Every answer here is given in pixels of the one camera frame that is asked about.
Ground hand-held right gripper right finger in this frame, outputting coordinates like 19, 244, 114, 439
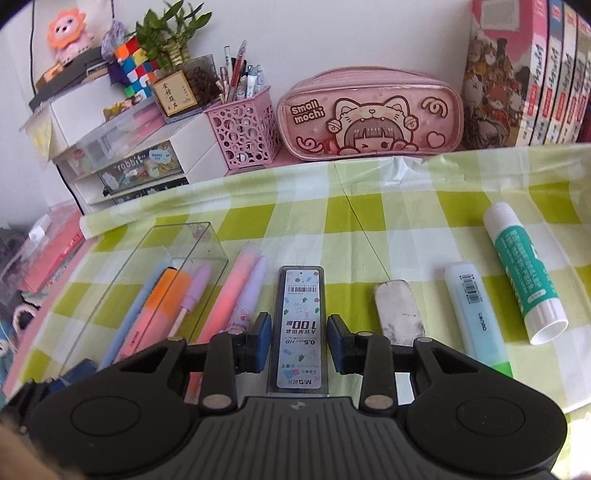
328, 316, 497, 415

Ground purple pen with glitter cap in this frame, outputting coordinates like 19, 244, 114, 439
222, 256, 269, 334

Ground green cap highlighter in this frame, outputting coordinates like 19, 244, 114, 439
444, 261, 513, 377

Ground glass vase with label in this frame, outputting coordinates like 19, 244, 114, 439
152, 54, 220, 119

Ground clear plastic box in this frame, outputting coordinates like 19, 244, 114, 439
60, 222, 229, 370

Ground glue stick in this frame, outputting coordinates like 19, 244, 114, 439
483, 202, 568, 346

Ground pink lion toy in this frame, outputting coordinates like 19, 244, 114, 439
46, 11, 100, 62

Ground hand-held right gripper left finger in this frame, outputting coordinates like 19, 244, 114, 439
99, 312, 272, 414

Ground bunch of pens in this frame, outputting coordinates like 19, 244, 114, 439
217, 39, 266, 104

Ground black flat case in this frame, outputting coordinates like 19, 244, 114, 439
28, 46, 109, 112

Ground pink highlighter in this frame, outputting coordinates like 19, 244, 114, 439
185, 240, 262, 402

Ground green checkered tablecloth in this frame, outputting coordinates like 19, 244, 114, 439
0, 143, 591, 416

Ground clear sheet with yellow print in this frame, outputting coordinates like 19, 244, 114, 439
23, 115, 57, 158

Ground purple tassel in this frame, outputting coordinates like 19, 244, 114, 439
102, 18, 129, 55

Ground light blue pen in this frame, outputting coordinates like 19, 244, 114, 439
99, 263, 174, 367

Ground clear lidded storage box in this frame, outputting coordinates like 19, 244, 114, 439
81, 104, 167, 171

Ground white drawer organizer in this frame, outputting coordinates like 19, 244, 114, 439
51, 111, 227, 206

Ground white eraser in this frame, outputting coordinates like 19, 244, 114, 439
374, 280, 426, 345

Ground black cable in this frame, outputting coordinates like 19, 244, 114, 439
27, 0, 85, 216

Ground orange highlighter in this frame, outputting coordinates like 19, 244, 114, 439
113, 269, 192, 365

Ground white box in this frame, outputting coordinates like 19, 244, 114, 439
23, 85, 125, 148

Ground clear box of tape rolls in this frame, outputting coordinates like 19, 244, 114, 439
67, 134, 112, 177

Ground pink boxed book set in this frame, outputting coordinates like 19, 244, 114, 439
462, 0, 591, 151

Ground bamboo plant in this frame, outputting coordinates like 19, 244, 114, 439
134, 0, 213, 70

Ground colourful puzzle cubes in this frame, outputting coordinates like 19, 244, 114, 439
108, 37, 160, 100

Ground small yellow figurine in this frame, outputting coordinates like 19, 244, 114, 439
104, 99, 136, 121

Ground pink pencil case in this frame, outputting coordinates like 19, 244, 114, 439
277, 67, 464, 162

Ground pink pen holder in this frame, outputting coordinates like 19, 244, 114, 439
203, 85, 283, 171

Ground purple mechanical pencil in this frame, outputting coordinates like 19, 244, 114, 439
168, 263, 213, 337

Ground pencil lead case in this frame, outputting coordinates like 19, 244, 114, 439
267, 266, 329, 398

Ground clear case with pink books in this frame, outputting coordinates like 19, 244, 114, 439
0, 205, 87, 296

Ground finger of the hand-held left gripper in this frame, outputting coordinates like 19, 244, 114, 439
4, 359, 99, 418

